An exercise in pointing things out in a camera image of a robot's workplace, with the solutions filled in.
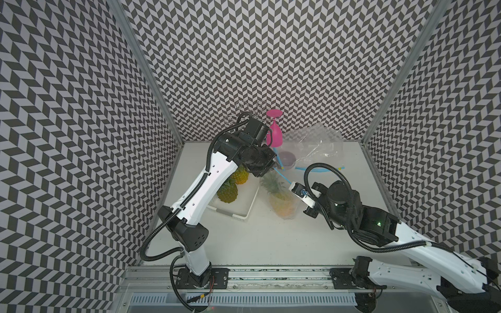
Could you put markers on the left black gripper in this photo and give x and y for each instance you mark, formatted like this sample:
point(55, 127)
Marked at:
point(267, 165)

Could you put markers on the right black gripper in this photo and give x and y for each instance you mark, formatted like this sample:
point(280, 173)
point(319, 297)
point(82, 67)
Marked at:
point(320, 188)

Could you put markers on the yellow toy pineapple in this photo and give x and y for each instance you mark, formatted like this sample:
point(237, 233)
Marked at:
point(240, 176)

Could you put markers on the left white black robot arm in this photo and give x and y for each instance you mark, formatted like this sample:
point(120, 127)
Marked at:
point(183, 218)

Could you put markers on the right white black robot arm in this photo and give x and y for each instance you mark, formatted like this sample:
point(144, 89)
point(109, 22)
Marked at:
point(466, 284)

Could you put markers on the pink plastic wine glass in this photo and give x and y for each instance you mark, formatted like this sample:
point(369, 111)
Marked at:
point(275, 135)

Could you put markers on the grey round bowl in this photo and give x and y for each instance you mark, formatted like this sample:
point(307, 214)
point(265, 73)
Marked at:
point(288, 160)

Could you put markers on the white perforated plastic basket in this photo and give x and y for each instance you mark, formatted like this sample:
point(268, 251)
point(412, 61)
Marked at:
point(241, 207)

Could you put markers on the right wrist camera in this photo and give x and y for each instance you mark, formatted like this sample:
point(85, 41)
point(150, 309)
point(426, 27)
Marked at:
point(300, 191)

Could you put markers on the chrome wire cup stand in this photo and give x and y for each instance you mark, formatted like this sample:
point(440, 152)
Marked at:
point(250, 109)

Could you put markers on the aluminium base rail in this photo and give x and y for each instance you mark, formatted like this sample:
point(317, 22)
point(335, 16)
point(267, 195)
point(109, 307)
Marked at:
point(253, 279)

